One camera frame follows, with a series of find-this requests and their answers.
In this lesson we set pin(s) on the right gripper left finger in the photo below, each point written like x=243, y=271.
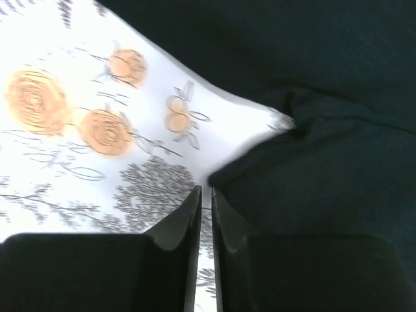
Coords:
x=152, y=271

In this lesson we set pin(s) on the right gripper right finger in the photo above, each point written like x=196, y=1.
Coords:
x=256, y=270

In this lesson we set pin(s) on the black t shirt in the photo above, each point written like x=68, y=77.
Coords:
x=344, y=71

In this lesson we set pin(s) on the floral tablecloth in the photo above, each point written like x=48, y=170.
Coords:
x=104, y=132

